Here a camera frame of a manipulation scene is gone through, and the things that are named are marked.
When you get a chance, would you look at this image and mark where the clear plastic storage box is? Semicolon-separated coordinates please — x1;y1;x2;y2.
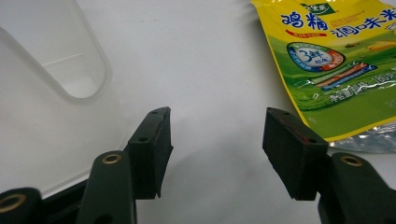
0;0;132;198

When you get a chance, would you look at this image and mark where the yellow green seasoning packet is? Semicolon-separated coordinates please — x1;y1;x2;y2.
250;0;396;154

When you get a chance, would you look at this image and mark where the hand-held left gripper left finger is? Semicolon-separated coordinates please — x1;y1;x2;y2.
123;105;175;201

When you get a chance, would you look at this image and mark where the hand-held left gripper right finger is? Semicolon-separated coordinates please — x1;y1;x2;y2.
262;106;330;202

